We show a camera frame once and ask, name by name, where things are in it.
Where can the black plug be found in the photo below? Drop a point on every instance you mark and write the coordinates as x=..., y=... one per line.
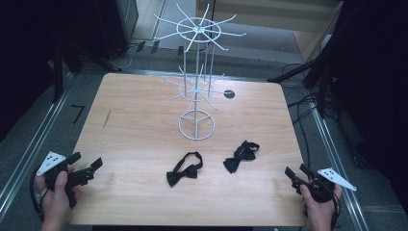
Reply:
x=155, y=47
x=180, y=50
x=141, y=46

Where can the dark cabinet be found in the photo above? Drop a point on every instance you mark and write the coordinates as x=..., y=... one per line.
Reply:
x=120, y=25

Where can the light wooden cabinet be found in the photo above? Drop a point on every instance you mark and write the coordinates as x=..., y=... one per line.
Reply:
x=266, y=12

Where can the metal floor rail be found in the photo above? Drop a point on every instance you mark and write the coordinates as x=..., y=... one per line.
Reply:
x=35, y=141
x=336, y=166

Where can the person's right hand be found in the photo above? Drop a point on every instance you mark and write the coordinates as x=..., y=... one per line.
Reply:
x=320, y=215

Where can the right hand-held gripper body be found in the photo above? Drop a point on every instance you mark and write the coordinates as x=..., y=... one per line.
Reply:
x=333, y=178

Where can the person's left hand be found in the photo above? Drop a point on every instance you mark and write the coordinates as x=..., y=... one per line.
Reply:
x=54, y=205

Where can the black bow tie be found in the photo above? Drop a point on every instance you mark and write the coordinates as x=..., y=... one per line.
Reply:
x=186, y=172
x=239, y=157

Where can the black round table grommet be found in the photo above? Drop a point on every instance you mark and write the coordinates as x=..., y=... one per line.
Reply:
x=229, y=94

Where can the black metal stand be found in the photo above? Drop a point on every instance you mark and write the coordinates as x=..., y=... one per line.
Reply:
x=322, y=83
x=58, y=73

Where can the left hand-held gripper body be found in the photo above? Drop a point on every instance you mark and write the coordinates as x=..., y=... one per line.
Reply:
x=51, y=162

